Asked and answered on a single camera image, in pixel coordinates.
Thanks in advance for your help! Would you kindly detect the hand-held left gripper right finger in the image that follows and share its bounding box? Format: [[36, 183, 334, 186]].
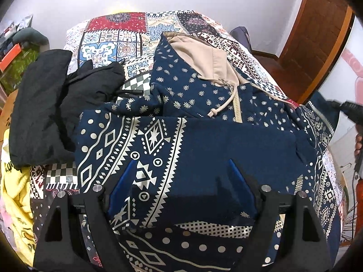
[[229, 159, 333, 272]]

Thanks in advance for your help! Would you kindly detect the black cable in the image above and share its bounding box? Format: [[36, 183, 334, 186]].
[[350, 147, 363, 243]]

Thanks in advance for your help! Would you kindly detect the yellow garment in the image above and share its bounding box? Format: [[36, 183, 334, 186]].
[[0, 127, 37, 267]]

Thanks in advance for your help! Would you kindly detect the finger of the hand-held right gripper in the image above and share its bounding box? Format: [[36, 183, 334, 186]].
[[326, 99, 344, 112]]

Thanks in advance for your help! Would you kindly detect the orange box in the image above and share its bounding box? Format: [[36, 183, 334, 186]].
[[0, 44, 22, 73]]

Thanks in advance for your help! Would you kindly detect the pile of assorted packages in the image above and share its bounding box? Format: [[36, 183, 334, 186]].
[[0, 14, 33, 51]]

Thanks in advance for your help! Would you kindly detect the tan cardboard box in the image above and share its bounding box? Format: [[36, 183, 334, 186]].
[[0, 92, 20, 148]]

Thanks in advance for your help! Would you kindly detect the brown wooden door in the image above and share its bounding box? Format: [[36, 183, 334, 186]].
[[279, 0, 356, 104]]

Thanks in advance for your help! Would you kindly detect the patchwork printed bedspread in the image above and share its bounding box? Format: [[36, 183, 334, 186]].
[[28, 11, 349, 272]]

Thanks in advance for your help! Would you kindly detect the yellow pillow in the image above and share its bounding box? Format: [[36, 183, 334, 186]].
[[112, 6, 137, 15]]

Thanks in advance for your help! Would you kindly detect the green printed box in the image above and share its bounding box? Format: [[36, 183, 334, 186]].
[[0, 47, 40, 94]]

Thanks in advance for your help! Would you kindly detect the black jacket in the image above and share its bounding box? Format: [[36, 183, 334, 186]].
[[8, 49, 142, 168]]

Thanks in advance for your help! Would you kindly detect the navy patterned hoodie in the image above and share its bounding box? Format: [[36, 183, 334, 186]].
[[74, 32, 343, 272]]

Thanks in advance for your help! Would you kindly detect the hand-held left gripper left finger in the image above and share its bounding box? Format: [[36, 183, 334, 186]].
[[33, 160, 138, 272]]

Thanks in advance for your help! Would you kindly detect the grey plush pillow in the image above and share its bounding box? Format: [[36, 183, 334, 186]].
[[13, 28, 49, 49]]

